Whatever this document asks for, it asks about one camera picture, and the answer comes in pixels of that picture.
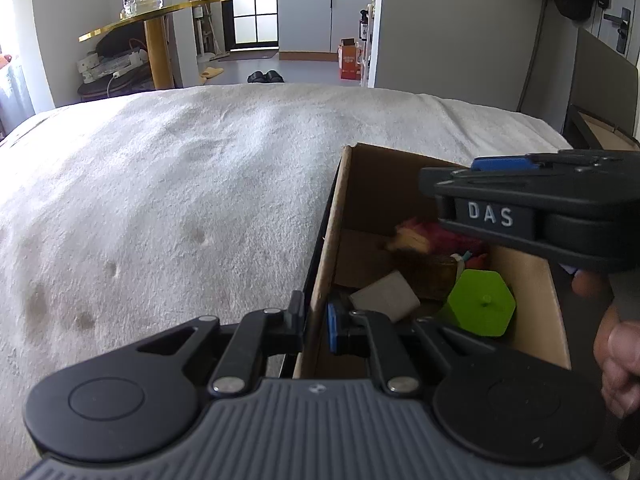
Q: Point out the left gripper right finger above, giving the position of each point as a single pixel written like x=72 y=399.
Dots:
x=371 y=336

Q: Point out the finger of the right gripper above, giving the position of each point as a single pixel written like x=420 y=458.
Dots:
x=503 y=164

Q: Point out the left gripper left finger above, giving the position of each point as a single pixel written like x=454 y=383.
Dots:
x=260 y=335

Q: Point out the pink plush toy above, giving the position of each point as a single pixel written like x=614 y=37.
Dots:
x=458 y=247

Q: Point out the doll head red bow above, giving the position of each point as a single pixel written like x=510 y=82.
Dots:
x=414 y=235

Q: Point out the green hexagonal box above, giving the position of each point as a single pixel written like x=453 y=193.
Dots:
x=480 y=303

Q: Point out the brown cardboard box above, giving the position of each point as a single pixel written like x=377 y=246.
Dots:
x=374 y=190

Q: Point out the person right hand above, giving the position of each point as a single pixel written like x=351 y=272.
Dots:
x=615 y=348

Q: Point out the orange carton box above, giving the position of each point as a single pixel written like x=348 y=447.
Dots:
x=348 y=57

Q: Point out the white kitchen cabinet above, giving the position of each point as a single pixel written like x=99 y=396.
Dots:
x=311 y=30

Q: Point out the black shoes pair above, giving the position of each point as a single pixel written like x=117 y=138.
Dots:
x=271 y=77

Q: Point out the gold round side table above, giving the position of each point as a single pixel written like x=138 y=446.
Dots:
x=155 y=35

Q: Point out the black door handle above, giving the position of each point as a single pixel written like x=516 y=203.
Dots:
x=615 y=29

